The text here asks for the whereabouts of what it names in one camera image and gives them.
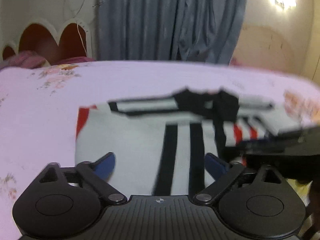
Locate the wall lamp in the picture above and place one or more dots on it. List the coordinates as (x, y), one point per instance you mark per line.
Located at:
(285, 5)

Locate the red heart headboard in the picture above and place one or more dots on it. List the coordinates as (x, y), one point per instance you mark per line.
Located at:
(73, 41)

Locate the blue curtain centre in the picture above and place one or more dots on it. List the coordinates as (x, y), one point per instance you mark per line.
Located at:
(183, 30)

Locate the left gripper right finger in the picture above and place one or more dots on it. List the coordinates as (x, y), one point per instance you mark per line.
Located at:
(224, 175)

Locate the cream round headboard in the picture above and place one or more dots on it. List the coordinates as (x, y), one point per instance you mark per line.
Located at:
(265, 49)

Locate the pink floral bed sheet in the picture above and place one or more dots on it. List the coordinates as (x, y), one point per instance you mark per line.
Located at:
(39, 108)

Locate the striped knit sweater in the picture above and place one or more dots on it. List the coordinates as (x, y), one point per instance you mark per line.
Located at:
(160, 142)

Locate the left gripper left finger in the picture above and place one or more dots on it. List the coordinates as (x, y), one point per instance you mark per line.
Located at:
(96, 174)

